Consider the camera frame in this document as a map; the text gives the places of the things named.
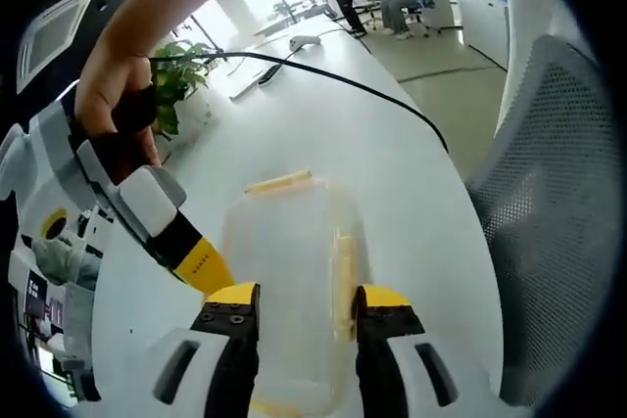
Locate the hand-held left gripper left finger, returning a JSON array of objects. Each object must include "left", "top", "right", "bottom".
[{"left": 151, "top": 281, "right": 261, "bottom": 418}]

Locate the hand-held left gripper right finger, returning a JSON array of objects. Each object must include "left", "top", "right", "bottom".
[{"left": 353, "top": 284, "right": 461, "bottom": 418}]

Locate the clear lid with yellow buckles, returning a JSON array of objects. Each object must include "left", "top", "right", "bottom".
[{"left": 219, "top": 167, "right": 369, "bottom": 417}]

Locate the person's right hand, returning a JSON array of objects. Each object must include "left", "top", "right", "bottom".
[{"left": 75, "top": 53, "right": 164, "bottom": 169}]

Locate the ceiling air vent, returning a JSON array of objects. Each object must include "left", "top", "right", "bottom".
[{"left": 17, "top": 0, "right": 99, "bottom": 95}]

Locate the green potted plant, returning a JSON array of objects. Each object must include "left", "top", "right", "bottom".
[{"left": 149, "top": 40, "right": 213, "bottom": 141}]

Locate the white flat paper sheet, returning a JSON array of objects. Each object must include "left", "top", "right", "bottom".
[{"left": 227, "top": 63, "right": 276, "bottom": 102}]

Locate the small black remote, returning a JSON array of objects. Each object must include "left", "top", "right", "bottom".
[{"left": 257, "top": 64, "right": 282, "bottom": 88}]

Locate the grey mesh office chair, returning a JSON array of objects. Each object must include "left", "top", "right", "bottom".
[{"left": 464, "top": 33, "right": 623, "bottom": 407}]

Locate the small white handheld device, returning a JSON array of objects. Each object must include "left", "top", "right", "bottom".
[{"left": 288, "top": 34, "right": 322, "bottom": 53}]

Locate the black swivel office chair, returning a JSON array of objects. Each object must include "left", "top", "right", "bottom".
[{"left": 406, "top": 0, "right": 443, "bottom": 38}]

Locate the white cabinet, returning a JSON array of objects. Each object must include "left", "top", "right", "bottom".
[{"left": 459, "top": 0, "right": 510, "bottom": 71}]

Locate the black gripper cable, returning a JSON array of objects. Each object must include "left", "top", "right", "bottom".
[{"left": 149, "top": 48, "right": 451, "bottom": 155}]

